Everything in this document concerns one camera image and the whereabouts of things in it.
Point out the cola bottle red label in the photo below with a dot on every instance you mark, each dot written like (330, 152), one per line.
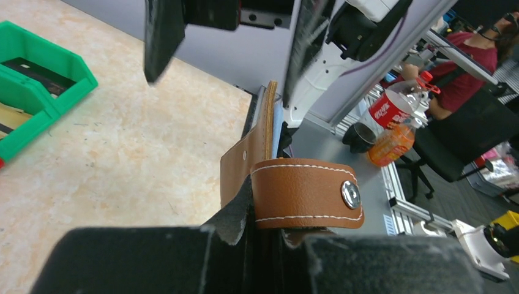
(403, 101)

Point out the gold card in green bin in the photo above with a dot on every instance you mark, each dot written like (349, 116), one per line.
(11, 119)

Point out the brown leather card holder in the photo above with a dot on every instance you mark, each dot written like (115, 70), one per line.
(289, 192)

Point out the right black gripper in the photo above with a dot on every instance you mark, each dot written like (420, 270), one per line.
(165, 30)

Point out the orange drink bottle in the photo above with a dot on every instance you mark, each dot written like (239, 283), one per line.
(394, 143)

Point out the middle green plastic bin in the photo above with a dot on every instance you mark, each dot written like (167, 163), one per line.
(26, 112)

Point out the black office chair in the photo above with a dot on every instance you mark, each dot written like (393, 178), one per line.
(447, 146)

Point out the right green plastic bin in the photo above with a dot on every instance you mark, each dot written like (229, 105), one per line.
(19, 42)

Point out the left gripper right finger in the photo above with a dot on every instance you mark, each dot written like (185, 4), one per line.
(319, 261)

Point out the green plastic bin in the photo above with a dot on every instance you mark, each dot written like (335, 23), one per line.
(19, 42)
(26, 112)

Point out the person in red shirt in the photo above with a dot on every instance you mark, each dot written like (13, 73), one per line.
(488, 47)

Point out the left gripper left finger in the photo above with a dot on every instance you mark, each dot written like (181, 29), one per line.
(215, 257)

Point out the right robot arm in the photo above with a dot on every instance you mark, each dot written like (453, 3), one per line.
(325, 39)

